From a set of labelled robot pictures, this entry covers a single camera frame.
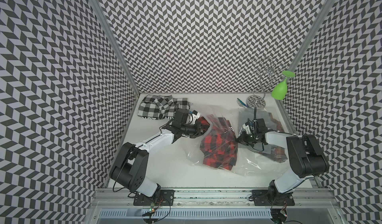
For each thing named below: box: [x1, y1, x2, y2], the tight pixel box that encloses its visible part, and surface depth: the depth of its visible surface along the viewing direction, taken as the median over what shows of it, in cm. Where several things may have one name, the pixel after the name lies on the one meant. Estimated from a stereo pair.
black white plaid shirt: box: [137, 94, 191, 120], surface depth 110 cm
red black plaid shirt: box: [196, 115, 238, 172], surface depth 83 cm
